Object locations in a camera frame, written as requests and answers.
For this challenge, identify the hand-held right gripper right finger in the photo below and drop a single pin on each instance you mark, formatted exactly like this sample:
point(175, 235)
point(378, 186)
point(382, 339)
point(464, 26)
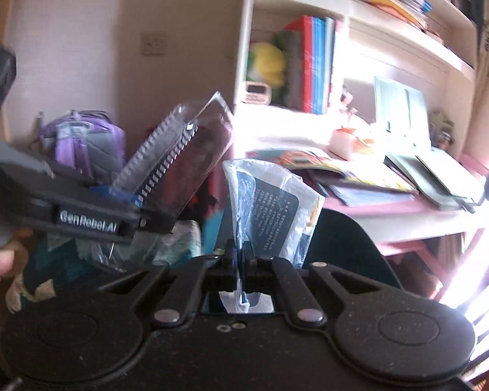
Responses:
point(252, 271)

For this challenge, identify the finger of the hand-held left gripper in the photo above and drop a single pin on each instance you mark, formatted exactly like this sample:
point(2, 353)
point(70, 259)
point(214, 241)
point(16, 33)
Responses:
point(159, 222)
point(106, 192)

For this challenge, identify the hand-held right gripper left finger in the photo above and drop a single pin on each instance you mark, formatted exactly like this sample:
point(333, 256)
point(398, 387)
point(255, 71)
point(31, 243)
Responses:
point(228, 271)

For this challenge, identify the white blue plastic bag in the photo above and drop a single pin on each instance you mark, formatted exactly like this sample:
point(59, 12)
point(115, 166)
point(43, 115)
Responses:
point(269, 207)

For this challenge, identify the clear plastic food container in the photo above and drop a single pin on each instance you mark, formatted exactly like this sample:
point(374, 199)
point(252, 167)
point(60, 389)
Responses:
point(195, 150)

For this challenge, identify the purple grey backpack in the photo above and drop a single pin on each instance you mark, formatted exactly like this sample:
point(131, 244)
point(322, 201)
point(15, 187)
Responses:
point(102, 146)

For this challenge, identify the colourful open book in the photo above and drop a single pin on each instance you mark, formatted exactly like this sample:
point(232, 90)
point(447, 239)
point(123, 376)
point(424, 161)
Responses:
point(309, 159)

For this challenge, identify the blue notebook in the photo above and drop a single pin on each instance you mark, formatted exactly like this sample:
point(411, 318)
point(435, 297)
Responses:
point(362, 195)

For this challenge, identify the pink desk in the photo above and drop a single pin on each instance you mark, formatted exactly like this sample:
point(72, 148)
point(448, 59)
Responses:
point(391, 216)

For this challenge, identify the small white red box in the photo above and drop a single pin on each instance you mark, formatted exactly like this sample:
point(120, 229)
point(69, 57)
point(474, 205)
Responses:
point(344, 142)

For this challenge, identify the small pink clock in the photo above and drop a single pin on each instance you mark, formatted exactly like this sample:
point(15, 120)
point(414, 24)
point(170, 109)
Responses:
point(256, 93)

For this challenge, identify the yellow plush toy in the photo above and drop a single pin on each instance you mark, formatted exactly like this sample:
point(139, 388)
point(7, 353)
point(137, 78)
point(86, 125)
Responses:
point(267, 63)

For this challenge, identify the grey notebook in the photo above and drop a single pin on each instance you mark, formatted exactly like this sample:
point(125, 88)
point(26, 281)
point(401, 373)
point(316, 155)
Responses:
point(440, 171)

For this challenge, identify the row of red blue books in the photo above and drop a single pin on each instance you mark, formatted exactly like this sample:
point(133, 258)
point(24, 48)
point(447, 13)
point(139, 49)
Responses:
point(313, 65)

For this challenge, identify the pale blue standing folder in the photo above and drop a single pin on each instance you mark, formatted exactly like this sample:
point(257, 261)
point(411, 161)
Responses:
point(399, 110)

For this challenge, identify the white bookshelf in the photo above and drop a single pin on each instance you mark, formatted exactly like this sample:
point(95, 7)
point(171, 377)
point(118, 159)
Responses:
point(293, 2)

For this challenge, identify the beige light switch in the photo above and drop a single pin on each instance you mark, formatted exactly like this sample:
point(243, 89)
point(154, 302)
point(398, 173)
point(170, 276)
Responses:
point(154, 44)

